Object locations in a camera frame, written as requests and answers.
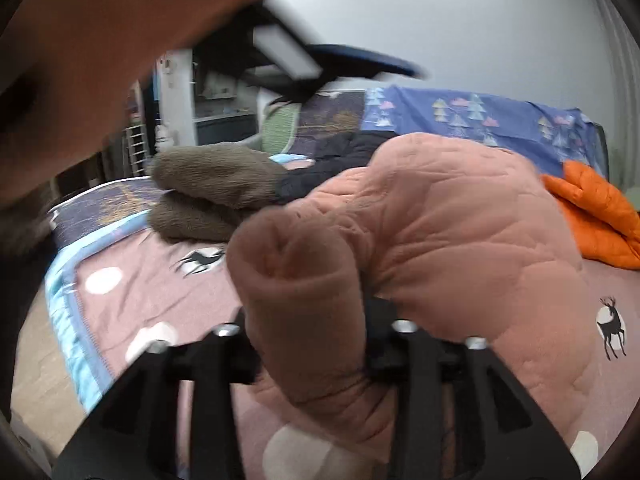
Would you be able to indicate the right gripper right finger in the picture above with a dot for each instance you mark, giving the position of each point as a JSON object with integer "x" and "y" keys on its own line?
{"x": 461, "y": 413}

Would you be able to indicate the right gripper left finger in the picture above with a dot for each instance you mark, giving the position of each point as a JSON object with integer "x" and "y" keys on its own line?
{"x": 132, "y": 433}

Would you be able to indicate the pink quilted jacket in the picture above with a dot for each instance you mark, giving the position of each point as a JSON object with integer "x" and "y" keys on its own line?
{"x": 463, "y": 239}

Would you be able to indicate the person's left hand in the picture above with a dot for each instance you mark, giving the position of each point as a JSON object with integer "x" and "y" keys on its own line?
{"x": 66, "y": 69}

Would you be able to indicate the dark tree-print cushion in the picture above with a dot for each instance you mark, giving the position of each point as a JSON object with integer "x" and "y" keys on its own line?
{"x": 325, "y": 115}

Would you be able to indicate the black puffer jacket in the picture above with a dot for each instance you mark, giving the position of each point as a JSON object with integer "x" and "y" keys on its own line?
{"x": 333, "y": 155}

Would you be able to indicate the pink polka-dot bedspread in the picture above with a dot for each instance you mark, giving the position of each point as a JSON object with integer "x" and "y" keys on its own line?
{"x": 119, "y": 288}

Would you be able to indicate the olive brown fleece garment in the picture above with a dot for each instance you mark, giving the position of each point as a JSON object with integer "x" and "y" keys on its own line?
{"x": 208, "y": 191}

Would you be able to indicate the orange puffer jacket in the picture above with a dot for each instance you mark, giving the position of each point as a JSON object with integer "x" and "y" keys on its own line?
{"x": 604, "y": 223}

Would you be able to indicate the blue tree-print sheet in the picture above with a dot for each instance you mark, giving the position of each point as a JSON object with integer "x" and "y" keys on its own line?
{"x": 546, "y": 135}

